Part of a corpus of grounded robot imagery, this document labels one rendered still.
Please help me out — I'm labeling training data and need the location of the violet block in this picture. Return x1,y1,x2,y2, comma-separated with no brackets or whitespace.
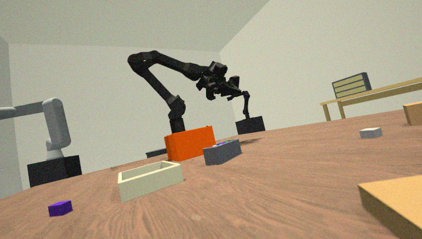
48,200,73,217

